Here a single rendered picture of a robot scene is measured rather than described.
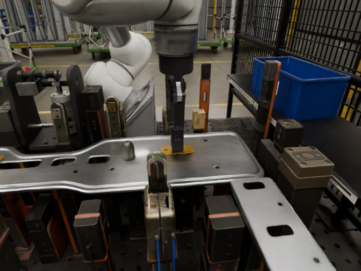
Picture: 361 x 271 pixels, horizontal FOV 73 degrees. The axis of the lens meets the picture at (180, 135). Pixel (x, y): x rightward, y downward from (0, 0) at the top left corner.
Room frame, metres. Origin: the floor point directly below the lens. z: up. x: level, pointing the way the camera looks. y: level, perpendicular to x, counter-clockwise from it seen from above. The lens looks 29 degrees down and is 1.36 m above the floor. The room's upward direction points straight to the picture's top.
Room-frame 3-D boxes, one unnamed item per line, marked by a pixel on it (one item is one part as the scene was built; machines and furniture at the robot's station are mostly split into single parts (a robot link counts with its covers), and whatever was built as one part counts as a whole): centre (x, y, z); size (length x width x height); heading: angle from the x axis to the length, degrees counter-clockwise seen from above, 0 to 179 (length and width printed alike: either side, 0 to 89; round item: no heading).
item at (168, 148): (0.54, 0.01, 1.02); 0.08 x 0.04 x 0.01; 97
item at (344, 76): (0.84, -0.39, 1.10); 0.30 x 0.17 x 0.13; 12
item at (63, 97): (0.70, 0.40, 0.94); 0.18 x 0.13 x 0.49; 97
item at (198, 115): (0.67, -0.06, 0.88); 0.04 x 0.04 x 0.36; 7
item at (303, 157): (0.44, -0.28, 0.88); 0.08 x 0.08 x 0.36; 7
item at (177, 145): (0.52, 0.01, 1.05); 0.03 x 0.01 x 0.07; 97
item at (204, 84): (0.70, -0.07, 0.95); 0.03 x 0.01 x 0.50; 97
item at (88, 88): (0.72, 0.27, 0.91); 0.07 x 0.05 x 0.42; 7
